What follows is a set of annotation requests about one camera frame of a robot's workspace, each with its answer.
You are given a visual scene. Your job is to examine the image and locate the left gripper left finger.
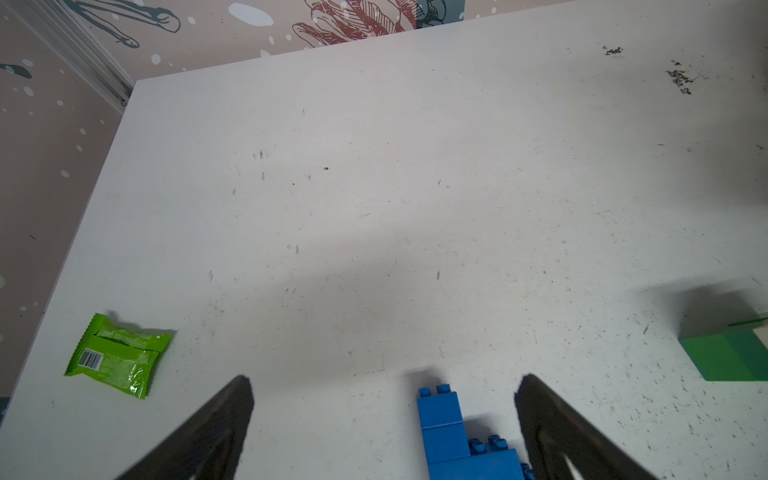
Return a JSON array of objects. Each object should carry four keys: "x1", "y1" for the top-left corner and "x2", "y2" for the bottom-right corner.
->
[{"x1": 120, "y1": 375, "x2": 254, "y2": 479}]

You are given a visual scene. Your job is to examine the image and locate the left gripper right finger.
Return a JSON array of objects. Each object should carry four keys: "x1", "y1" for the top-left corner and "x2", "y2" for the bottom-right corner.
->
[{"x1": 514, "y1": 374, "x2": 655, "y2": 480}]

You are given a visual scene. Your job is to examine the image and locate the long blue lego brick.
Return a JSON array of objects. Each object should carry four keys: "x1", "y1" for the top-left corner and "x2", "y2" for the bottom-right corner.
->
[{"x1": 417, "y1": 384, "x2": 535, "y2": 480}]

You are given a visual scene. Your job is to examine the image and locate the long green lego brick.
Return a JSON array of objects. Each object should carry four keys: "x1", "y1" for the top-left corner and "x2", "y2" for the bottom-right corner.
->
[{"x1": 679, "y1": 318, "x2": 767, "y2": 382}]

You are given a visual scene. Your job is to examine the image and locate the green snack packet on table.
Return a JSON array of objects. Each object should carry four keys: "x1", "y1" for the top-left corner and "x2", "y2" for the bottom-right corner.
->
[{"x1": 64, "y1": 314, "x2": 173, "y2": 399}]

